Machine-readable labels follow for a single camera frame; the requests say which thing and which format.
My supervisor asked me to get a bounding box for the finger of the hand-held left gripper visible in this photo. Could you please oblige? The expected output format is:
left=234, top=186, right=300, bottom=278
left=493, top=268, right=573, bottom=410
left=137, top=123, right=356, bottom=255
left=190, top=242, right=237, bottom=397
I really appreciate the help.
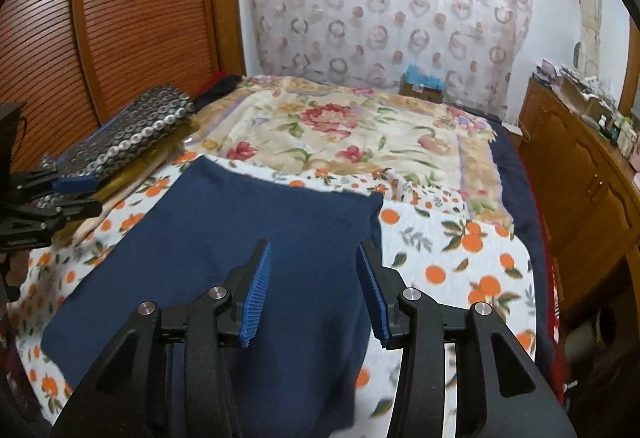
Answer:
left=10, top=170, right=100, bottom=195
left=0, top=197, right=101, bottom=247

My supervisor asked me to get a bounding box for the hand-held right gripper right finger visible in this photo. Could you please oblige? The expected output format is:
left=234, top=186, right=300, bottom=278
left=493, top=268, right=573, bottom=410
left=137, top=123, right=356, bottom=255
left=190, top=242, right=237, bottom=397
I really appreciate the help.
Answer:
left=357, top=240, right=579, bottom=438

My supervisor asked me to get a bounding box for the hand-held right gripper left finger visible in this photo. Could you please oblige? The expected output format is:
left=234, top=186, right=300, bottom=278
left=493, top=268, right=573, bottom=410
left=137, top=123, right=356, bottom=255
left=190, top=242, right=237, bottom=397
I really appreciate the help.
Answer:
left=50, top=239, right=272, bottom=438

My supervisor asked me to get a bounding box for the navy sweatshirt with orange print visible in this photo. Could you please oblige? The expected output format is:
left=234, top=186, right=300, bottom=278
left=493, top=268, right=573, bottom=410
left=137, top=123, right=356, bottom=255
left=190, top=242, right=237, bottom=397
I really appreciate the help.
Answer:
left=40, top=155, right=386, bottom=438

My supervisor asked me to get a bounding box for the beige folded cloth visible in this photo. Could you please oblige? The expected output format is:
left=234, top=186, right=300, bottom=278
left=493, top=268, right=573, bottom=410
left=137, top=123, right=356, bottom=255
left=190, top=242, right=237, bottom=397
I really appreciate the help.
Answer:
left=60, top=158, right=176, bottom=243

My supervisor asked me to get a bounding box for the yellow folded cloth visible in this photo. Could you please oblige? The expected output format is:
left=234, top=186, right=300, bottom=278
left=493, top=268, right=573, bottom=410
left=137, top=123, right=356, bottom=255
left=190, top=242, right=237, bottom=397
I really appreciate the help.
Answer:
left=92, top=123, right=201, bottom=203

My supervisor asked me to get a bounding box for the dark patterned folded cloth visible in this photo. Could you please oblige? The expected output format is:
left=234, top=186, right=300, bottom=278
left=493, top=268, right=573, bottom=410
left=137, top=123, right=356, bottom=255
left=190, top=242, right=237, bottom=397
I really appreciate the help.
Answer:
left=37, top=84, right=197, bottom=209

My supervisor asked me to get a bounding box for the white orange-print bed sheet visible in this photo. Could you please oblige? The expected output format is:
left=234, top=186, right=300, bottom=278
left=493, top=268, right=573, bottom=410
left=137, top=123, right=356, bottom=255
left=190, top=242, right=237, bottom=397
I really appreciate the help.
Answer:
left=7, top=150, right=539, bottom=438

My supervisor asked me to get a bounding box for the wooden louvered wardrobe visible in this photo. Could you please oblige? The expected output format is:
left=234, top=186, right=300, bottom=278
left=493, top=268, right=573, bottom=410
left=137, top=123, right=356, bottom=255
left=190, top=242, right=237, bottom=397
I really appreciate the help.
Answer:
left=0, top=0, right=247, bottom=173

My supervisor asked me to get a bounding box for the cream floral blanket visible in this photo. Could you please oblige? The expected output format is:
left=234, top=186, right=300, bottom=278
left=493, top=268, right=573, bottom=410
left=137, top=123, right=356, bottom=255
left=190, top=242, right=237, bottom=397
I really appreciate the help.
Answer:
left=187, top=74, right=516, bottom=229

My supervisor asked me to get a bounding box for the navy bed cover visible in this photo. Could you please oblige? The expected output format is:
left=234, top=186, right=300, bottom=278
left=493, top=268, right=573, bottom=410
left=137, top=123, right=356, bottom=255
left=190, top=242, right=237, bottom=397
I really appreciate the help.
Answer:
left=492, top=117, right=557, bottom=371

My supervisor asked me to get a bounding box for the red cloth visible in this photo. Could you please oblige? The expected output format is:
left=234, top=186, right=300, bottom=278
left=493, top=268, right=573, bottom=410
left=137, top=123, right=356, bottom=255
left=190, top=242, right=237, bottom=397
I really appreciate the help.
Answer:
left=541, top=245, right=568, bottom=389

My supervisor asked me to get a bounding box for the white round container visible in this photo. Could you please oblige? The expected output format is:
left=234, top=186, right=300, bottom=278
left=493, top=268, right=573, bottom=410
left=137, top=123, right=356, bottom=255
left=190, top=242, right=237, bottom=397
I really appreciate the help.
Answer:
left=564, top=317, right=603, bottom=365

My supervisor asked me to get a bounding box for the cardboard box with blue contents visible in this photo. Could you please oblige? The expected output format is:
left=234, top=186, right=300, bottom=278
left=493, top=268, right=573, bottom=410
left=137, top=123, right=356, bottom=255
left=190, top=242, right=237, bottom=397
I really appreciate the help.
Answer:
left=399, top=64, right=447, bottom=104

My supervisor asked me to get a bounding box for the wooden cabinet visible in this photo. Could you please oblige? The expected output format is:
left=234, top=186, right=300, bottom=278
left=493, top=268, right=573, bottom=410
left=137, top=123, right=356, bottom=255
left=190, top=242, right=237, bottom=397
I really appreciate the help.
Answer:
left=517, top=76, right=640, bottom=323

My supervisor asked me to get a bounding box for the clutter of small bottles and boxes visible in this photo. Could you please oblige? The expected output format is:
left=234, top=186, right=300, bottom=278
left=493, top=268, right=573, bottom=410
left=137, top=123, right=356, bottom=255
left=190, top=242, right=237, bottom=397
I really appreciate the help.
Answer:
left=531, top=59, right=640, bottom=191

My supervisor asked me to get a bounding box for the beige lace hanging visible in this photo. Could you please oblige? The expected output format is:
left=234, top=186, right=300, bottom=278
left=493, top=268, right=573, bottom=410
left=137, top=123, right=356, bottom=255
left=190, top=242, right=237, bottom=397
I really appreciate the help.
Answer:
left=574, top=0, right=602, bottom=71

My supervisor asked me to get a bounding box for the white ring-pattern curtain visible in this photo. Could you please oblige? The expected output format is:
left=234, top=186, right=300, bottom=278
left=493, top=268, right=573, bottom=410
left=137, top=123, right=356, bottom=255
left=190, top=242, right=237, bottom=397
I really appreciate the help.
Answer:
left=236, top=0, right=534, bottom=125

